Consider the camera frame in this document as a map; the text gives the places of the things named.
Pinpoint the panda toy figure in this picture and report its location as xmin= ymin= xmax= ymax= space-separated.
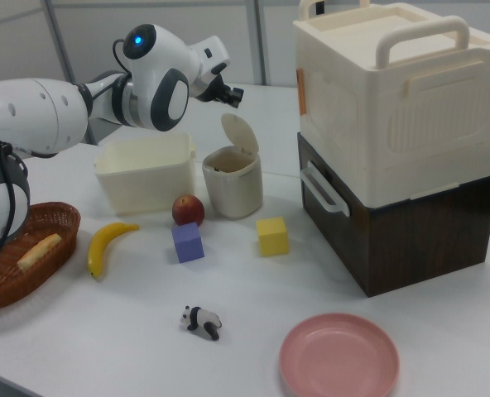
xmin=180 ymin=305 xmax=223 ymax=342

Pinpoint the dark brown wooden drawer box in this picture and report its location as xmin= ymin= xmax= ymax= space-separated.
xmin=296 ymin=131 xmax=490 ymax=298

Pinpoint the brown wicker basket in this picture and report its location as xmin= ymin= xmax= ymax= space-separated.
xmin=0 ymin=201 xmax=82 ymax=311

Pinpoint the pink plate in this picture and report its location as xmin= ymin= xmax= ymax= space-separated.
xmin=279 ymin=313 xmax=401 ymax=397

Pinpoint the purple cube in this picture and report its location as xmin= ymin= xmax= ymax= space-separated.
xmin=171 ymin=222 xmax=205 ymax=265

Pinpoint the cream storage box with handles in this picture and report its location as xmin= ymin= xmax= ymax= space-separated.
xmin=292 ymin=0 xmax=490 ymax=208

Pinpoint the orange box latch strip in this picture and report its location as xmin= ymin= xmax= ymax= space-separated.
xmin=296 ymin=68 xmax=307 ymax=117

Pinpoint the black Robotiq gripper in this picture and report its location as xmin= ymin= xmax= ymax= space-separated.
xmin=191 ymin=65 xmax=246 ymax=110

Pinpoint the yellow banana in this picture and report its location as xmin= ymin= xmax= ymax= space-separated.
xmin=87 ymin=222 xmax=140 ymax=282

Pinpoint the small cream trash can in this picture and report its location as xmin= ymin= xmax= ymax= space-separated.
xmin=201 ymin=113 xmax=264 ymax=220

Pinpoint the bread roll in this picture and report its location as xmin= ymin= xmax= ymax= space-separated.
xmin=17 ymin=233 xmax=62 ymax=273

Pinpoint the cream trash can lid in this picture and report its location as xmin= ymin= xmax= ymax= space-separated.
xmin=220 ymin=113 xmax=259 ymax=156

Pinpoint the yellow cube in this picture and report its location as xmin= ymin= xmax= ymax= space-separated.
xmin=256 ymin=216 xmax=291 ymax=257

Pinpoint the red apple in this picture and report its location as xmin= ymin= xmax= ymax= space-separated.
xmin=171 ymin=194 xmax=206 ymax=227

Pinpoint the cream plastic tub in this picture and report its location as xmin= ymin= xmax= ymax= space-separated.
xmin=94 ymin=132 xmax=197 ymax=216

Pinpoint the white drawer handle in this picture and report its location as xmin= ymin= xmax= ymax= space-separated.
xmin=299 ymin=160 xmax=351 ymax=218

